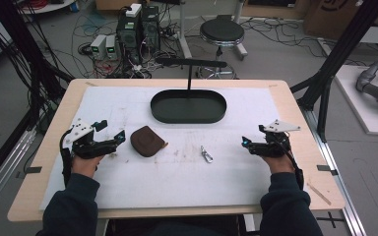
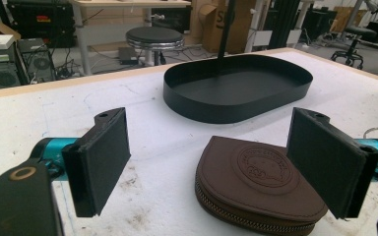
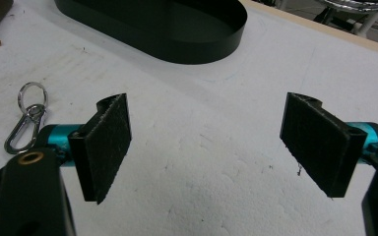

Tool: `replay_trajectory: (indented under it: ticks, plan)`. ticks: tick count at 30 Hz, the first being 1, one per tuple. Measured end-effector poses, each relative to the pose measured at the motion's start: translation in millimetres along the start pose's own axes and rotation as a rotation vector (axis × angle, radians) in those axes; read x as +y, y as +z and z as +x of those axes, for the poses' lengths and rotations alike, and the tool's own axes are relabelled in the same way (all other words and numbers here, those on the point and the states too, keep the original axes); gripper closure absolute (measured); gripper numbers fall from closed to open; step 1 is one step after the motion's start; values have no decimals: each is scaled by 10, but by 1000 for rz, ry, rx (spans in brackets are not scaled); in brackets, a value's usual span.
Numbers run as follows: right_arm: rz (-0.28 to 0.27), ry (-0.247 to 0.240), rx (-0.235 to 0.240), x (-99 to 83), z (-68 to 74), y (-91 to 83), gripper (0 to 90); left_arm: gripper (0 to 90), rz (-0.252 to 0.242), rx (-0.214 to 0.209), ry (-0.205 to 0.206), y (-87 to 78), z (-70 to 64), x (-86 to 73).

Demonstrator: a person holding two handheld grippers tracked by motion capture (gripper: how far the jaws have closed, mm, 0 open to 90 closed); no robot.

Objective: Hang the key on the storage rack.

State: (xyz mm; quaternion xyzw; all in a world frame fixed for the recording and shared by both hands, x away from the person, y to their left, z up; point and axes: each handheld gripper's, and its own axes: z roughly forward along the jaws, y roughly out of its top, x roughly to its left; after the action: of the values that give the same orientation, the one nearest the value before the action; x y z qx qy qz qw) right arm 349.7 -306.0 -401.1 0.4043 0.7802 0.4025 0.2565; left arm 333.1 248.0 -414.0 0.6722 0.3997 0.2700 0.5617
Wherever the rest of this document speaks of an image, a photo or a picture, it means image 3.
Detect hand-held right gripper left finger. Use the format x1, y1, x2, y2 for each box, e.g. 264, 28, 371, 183
47, 92, 133, 206

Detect chrome stool base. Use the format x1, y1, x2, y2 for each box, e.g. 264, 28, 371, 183
313, 0, 378, 37

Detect silver carabiner keyring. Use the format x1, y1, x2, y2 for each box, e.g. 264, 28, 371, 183
3, 81, 49, 155

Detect black oval tray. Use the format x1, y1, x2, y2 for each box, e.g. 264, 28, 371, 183
53, 0, 248, 65

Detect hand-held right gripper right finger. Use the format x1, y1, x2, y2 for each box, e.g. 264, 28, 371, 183
279, 91, 378, 199

